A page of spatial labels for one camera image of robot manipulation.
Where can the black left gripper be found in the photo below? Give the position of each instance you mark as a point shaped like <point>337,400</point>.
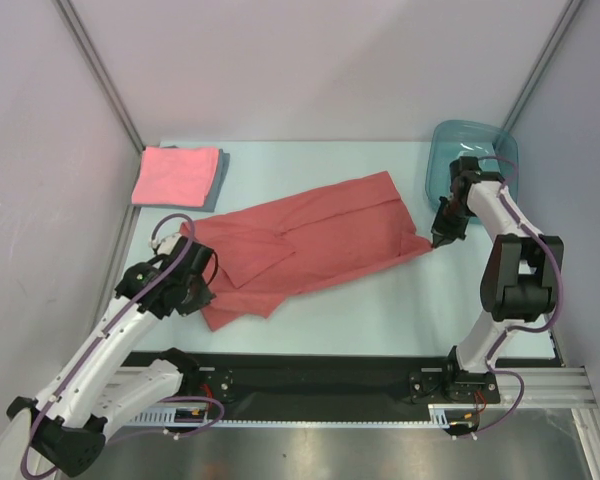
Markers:
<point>202,299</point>

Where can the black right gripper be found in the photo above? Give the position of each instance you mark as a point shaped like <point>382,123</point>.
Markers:
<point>447,228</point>

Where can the red t shirt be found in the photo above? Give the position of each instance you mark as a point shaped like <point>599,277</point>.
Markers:
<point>304,243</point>

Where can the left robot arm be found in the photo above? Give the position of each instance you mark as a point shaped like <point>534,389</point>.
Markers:
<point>73,418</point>

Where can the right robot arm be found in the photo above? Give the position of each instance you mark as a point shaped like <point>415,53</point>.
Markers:
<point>521,290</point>

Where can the teal plastic basin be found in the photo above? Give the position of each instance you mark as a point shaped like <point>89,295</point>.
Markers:
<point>495,149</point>

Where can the folded pink t shirt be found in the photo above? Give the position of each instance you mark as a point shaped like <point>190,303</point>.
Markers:
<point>175,176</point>

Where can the folded grey t shirt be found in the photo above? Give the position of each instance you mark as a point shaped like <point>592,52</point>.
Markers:
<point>212,197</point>

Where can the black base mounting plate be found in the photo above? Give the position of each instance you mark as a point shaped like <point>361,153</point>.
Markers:
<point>243,380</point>

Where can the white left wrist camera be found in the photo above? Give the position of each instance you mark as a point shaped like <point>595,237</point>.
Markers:
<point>165,245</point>

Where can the grey slotted cable duct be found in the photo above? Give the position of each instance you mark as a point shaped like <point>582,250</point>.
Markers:
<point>401,414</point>

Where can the aluminium front rail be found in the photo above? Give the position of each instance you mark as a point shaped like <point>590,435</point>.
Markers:
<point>546,388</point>

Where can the right aluminium corner post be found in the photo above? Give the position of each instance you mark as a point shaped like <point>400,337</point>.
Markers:
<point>558,34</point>

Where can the aluminium corner post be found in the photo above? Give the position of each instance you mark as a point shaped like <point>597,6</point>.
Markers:
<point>93,60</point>
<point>558,34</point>

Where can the left aluminium corner post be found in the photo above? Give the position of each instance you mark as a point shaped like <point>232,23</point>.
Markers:
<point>93,60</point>

